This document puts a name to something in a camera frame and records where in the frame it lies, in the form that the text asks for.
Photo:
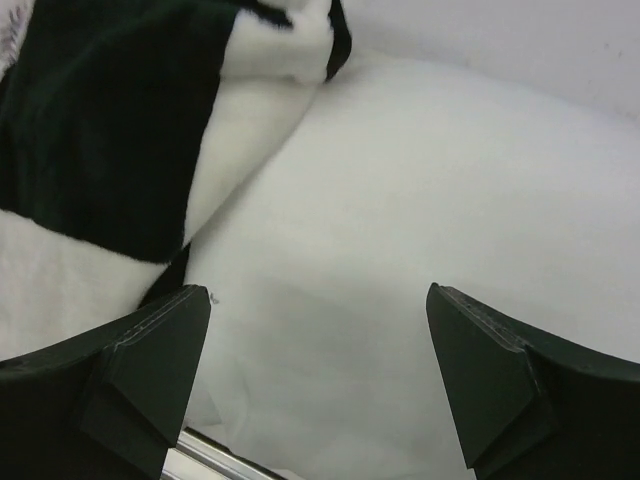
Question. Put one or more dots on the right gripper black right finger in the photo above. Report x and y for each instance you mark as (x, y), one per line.
(528, 404)

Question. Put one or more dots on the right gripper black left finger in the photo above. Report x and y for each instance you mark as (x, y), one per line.
(108, 403)

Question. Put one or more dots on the white pillow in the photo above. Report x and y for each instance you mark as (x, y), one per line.
(318, 361)

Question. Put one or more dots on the black white checkered pillowcase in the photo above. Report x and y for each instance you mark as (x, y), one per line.
(124, 126)

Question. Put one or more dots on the front aluminium rail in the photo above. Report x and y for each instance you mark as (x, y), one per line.
(198, 457)

